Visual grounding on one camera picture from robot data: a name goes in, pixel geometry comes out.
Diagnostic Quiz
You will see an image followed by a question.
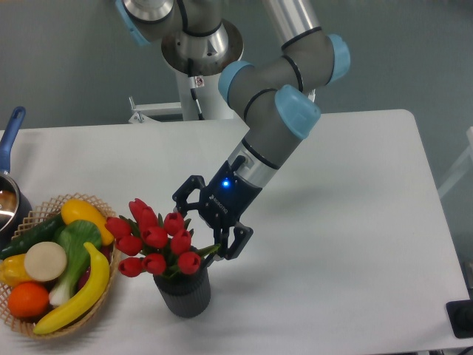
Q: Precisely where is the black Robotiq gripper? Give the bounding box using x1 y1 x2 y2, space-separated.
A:
172 160 262 268

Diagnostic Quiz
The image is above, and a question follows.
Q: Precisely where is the red tulip bouquet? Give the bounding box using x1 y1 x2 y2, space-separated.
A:
105 199 220 280

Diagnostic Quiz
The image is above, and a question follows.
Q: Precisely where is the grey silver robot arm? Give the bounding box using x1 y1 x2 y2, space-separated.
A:
115 1 350 265

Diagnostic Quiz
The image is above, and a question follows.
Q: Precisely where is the dark grey ribbed vase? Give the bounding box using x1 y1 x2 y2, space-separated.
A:
154 260 211 318

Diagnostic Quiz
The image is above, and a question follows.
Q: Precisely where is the yellow squash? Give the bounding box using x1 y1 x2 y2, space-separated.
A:
61 199 115 246

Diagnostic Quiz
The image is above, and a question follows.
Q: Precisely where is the green white bok choy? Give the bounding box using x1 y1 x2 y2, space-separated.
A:
49 220 102 308

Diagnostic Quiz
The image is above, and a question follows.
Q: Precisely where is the woven wicker basket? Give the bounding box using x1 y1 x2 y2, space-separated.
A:
0 192 123 340

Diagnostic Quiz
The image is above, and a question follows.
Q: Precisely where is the green cucumber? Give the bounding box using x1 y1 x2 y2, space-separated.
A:
1 214 65 260

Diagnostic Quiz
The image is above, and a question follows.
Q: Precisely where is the yellow plastic banana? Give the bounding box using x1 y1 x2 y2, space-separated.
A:
33 242 110 336

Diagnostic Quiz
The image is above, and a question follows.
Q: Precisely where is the beige round disc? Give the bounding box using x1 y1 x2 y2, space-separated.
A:
24 242 67 282

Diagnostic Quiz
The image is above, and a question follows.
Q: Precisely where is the orange plastic fruit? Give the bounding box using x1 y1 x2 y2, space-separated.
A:
7 282 50 318

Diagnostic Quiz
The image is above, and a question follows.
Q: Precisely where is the yellow bell pepper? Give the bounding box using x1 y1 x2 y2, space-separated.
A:
1 254 33 287

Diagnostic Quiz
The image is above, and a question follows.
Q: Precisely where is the black device at table edge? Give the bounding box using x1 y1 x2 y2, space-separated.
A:
446 300 473 339

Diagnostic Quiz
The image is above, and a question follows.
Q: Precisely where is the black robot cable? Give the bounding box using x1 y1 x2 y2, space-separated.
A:
186 58 205 121

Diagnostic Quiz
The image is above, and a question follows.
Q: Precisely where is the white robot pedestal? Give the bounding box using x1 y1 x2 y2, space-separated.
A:
127 68 319 124

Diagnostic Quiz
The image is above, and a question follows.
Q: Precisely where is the blue handled saucepan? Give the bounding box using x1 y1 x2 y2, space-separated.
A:
1 106 32 248

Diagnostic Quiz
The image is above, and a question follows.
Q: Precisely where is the white frame at right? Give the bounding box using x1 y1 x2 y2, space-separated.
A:
438 126 472 200

